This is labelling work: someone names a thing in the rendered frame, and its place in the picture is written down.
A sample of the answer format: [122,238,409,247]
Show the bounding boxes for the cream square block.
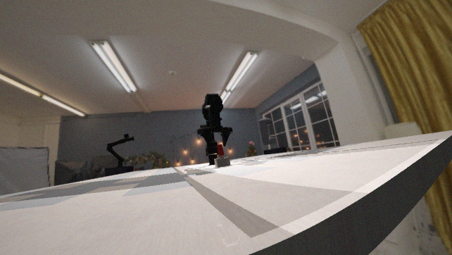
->
[214,158,231,167]

